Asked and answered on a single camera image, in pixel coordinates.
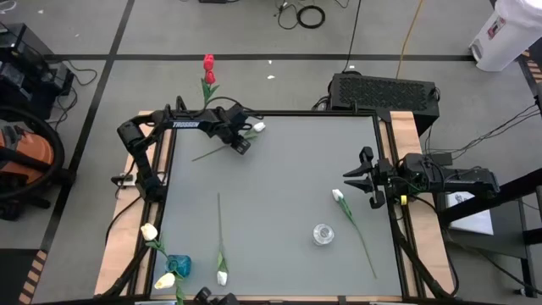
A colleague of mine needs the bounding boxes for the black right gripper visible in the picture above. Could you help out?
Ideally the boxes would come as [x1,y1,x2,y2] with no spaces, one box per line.
[342,146,429,210]

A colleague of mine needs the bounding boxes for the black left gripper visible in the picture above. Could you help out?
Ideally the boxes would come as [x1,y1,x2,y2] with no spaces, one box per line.
[209,104,256,156]

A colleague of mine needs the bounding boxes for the white artificial tulip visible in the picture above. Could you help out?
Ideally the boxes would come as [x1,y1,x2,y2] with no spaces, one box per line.
[331,188,378,280]
[191,121,268,163]
[215,192,230,287]

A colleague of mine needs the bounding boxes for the peach artificial tulip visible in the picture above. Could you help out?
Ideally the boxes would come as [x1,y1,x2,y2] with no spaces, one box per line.
[140,222,179,266]
[153,270,185,291]

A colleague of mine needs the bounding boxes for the clear glass vase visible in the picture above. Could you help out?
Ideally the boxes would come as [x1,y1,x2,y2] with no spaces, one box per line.
[312,223,336,247]

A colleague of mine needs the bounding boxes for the blue glass vase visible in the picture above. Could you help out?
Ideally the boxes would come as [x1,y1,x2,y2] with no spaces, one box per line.
[164,253,193,279]

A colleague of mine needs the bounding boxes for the wooden table side board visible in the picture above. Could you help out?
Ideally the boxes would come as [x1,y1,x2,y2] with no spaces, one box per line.
[93,110,175,297]
[379,110,456,297]

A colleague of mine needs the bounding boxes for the black perforated computer case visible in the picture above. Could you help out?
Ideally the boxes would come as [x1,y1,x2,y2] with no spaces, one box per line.
[328,72,441,136]

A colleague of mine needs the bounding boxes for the white paper sheet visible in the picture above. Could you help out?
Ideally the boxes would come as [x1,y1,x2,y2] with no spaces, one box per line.
[444,190,495,236]

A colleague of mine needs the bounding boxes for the black metal cart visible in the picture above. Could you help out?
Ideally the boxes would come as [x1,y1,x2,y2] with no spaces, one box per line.
[435,167,542,297]

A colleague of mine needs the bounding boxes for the orange vacuum cleaner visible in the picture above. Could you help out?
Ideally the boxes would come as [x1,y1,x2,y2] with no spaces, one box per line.
[0,104,67,202]

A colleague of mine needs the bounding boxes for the hazard striped floor mat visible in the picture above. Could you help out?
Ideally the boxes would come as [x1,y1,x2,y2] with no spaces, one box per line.
[0,247,50,305]
[518,48,542,111]

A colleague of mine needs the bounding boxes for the white plastic bin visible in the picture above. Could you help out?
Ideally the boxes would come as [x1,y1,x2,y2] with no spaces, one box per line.
[468,0,542,73]

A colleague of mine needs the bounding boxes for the orange shop vacuum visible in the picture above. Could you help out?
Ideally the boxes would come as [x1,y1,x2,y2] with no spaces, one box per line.
[0,120,56,186]

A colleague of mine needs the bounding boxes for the black equipment cases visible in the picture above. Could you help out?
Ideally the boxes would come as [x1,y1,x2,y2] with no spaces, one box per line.
[0,21,76,122]

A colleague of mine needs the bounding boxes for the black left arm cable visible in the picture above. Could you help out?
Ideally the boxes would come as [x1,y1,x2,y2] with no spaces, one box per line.
[206,96,264,120]

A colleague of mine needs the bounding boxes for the black computer cable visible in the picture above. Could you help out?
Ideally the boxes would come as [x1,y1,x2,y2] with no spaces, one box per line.
[312,96,334,112]

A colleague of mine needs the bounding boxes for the loose black floor cable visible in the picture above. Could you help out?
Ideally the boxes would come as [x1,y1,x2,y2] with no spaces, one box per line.
[274,0,300,31]

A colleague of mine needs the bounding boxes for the coiled black floor cable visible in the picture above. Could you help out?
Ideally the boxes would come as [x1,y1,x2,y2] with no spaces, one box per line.
[296,4,327,30]

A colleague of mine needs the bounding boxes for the long black power cable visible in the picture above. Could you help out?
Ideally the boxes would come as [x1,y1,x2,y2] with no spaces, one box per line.
[341,0,363,73]

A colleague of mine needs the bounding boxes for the yellow power cord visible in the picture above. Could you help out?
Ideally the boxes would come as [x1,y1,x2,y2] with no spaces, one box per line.
[395,0,424,80]

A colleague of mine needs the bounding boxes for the black floor cables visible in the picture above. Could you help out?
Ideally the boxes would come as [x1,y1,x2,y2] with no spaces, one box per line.
[463,103,542,152]

